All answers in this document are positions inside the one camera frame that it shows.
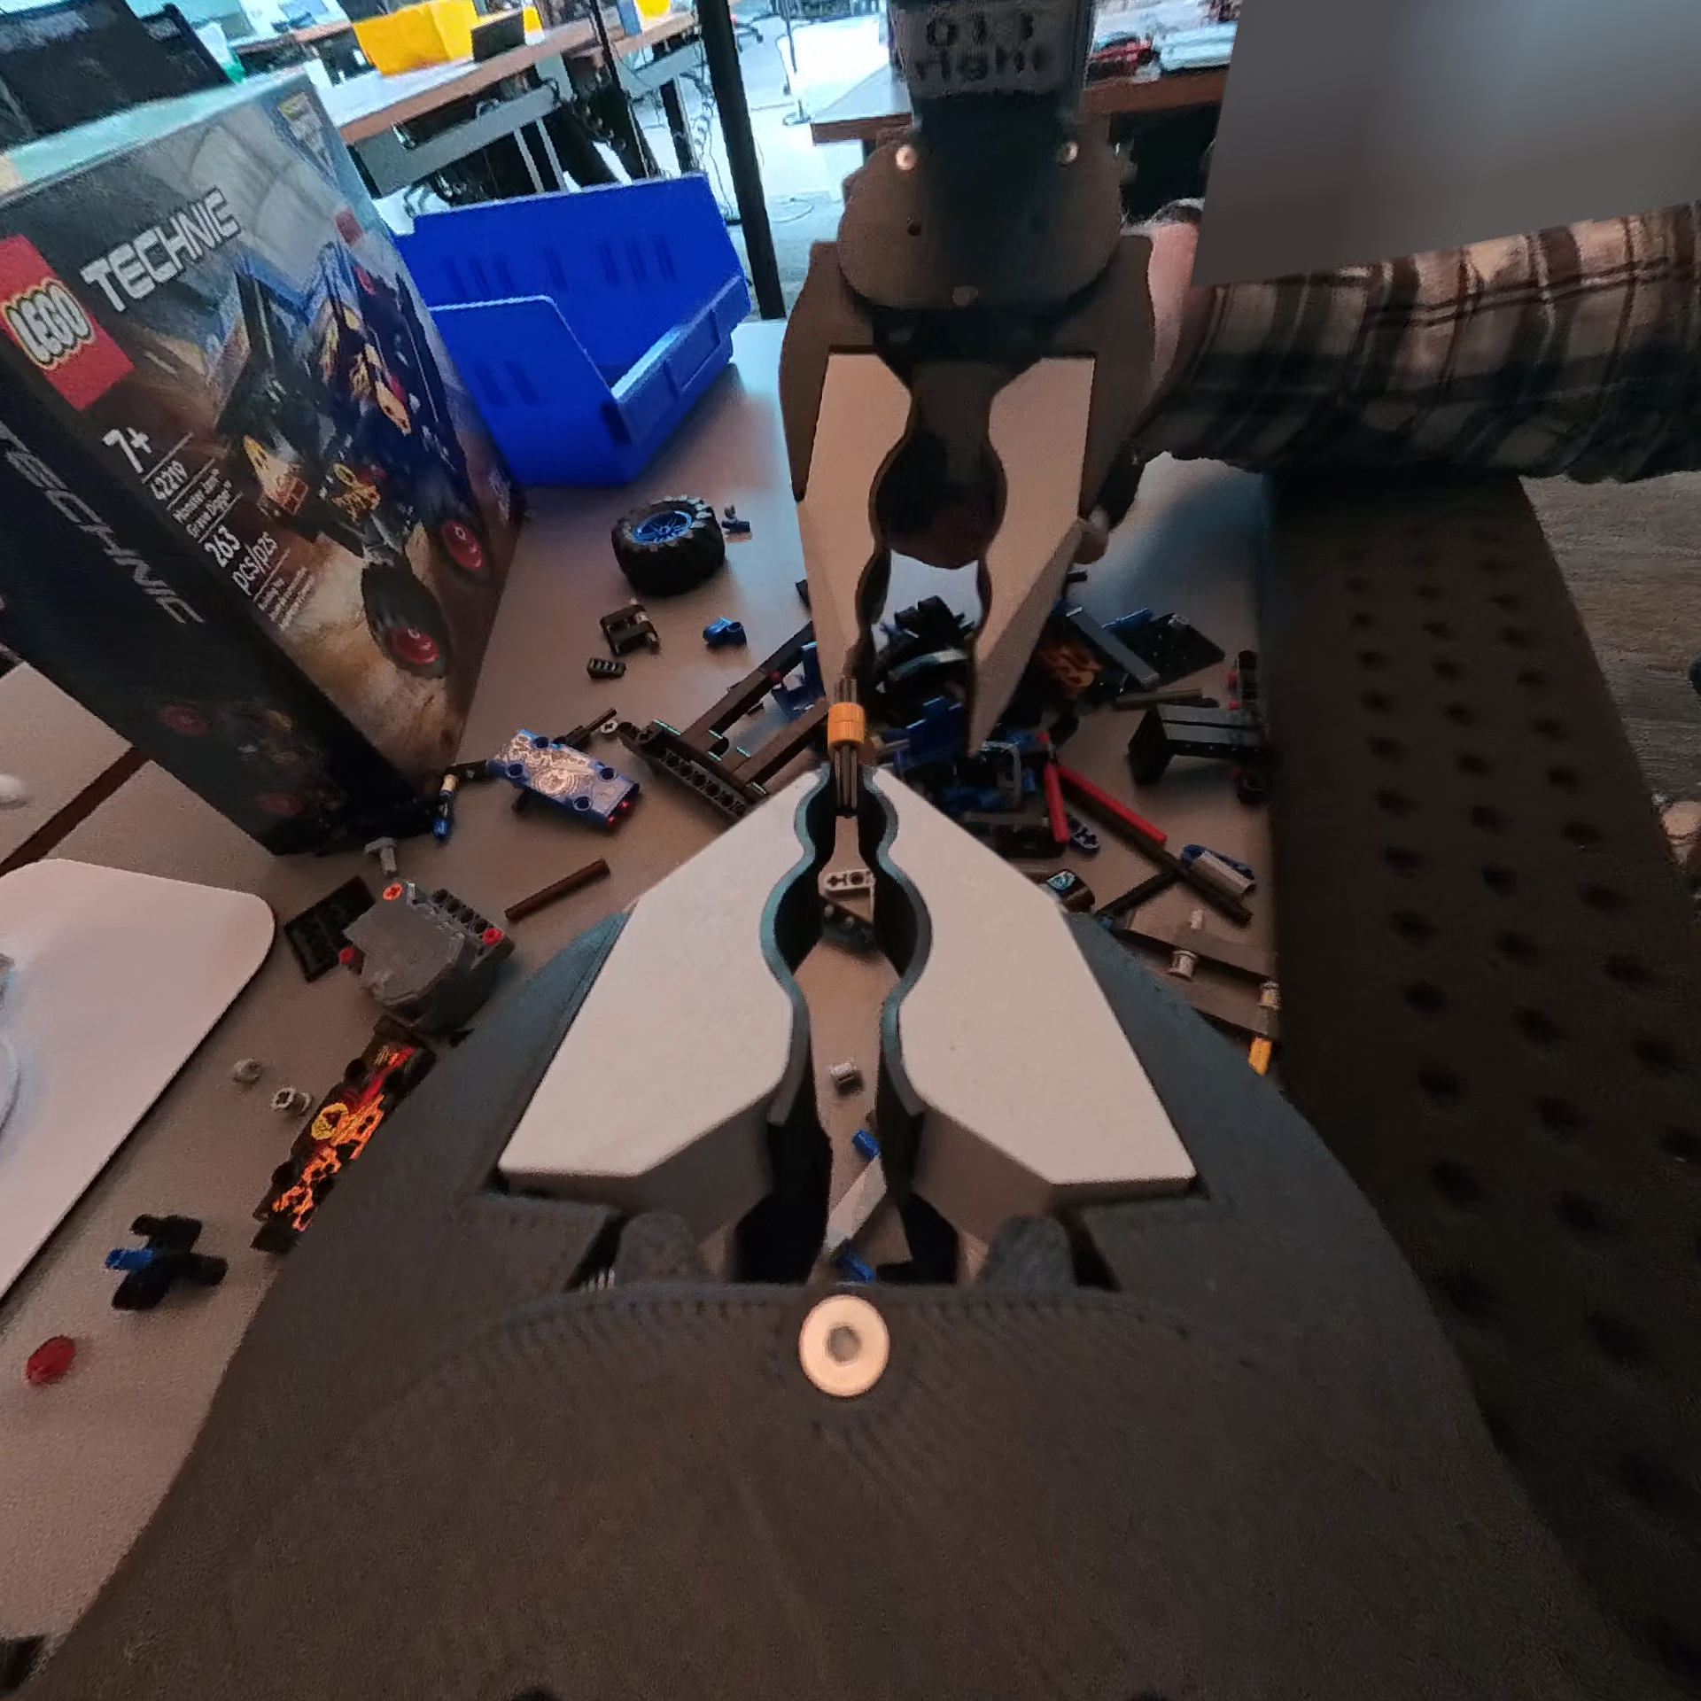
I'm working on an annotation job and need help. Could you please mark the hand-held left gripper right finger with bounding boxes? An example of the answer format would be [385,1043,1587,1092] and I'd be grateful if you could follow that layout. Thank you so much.
[876,772,1202,1273]

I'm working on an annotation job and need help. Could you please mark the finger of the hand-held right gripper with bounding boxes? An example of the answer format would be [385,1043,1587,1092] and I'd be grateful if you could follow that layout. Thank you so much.
[797,346,931,708]
[961,355,1101,725]

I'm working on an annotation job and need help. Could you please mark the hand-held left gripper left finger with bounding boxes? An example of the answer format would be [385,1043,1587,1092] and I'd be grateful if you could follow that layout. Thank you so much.
[494,772,820,1278]

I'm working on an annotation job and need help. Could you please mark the black toy shaft orange collar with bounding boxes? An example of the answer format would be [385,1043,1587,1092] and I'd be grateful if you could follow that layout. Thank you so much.
[818,679,873,832]

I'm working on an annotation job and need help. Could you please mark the grey toy pull-back motor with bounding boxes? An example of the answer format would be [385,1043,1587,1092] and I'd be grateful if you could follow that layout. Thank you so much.
[338,883,515,1039]

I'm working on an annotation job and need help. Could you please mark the small grey angled beam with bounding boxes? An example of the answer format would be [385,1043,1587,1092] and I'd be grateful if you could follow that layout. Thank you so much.
[812,846,883,947]

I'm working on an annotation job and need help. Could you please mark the blue flame sticker panel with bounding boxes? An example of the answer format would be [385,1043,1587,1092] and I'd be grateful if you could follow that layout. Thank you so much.
[497,729,642,835]

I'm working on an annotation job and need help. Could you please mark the person's right forearm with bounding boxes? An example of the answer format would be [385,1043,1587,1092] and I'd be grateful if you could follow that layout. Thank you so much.
[1142,201,1701,486]

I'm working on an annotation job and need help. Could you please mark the grey desk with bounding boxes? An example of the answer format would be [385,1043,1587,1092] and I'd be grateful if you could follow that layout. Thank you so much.
[0,307,1277,1650]

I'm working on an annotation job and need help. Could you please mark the white desk stand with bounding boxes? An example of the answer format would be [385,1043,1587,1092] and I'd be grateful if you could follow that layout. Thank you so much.
[0,857,281,1305]

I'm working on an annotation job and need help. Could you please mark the person's right hand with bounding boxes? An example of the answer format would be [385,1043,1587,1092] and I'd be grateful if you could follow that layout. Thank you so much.
[1142,222,1213,442]

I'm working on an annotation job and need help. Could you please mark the brown background table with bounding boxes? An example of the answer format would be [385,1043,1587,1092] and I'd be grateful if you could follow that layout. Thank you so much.
[797,54,1238,150]

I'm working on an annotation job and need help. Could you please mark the black panel flame sticker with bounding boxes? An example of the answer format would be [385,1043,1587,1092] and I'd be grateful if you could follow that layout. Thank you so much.
[1036,617,1131,715]
[253,1037,435,1257]

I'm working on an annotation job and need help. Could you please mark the black wheel blue rim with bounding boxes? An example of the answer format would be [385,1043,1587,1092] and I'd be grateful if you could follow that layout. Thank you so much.
[609,499,727,598]

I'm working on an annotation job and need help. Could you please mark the brown toy axle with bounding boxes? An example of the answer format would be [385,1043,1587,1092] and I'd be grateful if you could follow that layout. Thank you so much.
[502,860,612,926]

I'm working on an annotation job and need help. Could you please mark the black grille toy panel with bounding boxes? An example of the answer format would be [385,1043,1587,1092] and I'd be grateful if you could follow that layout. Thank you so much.
[1110,612,1229,688]
[281,878,378,981]

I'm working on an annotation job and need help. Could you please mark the long black toy axle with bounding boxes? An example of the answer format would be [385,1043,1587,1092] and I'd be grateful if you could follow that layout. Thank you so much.
[1062,772,1255,933]

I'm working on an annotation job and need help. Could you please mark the pile of loose toy parts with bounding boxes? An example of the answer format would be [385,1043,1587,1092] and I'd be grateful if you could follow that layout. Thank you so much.
[797,600,1277,1039]

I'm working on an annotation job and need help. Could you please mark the black metal pole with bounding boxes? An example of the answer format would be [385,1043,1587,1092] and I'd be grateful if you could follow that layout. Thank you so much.
[685,0,788,322]

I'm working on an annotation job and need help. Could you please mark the red toy axle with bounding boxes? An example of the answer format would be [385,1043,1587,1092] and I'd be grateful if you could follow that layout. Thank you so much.
[1050,759,1170,858]

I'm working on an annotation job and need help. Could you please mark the black toy chassis assembly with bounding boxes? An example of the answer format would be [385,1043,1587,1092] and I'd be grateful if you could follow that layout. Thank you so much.
[637,600,1064,826]

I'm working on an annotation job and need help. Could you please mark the blue plastic bin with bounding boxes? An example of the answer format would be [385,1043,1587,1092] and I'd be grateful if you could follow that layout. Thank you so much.
[393,174,754,495]

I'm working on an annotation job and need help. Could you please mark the black perforated board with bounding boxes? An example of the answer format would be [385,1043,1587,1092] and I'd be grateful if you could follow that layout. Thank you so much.
[1263,479,1701,1701]

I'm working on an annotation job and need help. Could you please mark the small black toy connector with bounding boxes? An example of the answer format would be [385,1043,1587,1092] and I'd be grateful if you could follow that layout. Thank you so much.
[105,1216,230,1314]

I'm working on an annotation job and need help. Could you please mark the long background workbench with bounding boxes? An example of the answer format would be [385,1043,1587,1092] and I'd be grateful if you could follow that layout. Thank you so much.
[306,15,706,189]

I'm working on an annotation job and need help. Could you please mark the yellow bin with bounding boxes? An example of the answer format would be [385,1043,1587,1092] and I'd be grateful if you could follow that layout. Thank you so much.
[345,0,479,75]

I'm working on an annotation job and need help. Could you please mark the monster truck toy set box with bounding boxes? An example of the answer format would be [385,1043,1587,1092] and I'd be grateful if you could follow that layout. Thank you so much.
[0,68,525,853]

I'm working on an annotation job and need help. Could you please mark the black toy frame block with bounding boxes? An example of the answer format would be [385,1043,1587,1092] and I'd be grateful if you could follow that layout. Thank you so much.
[1126,697,1266,793]

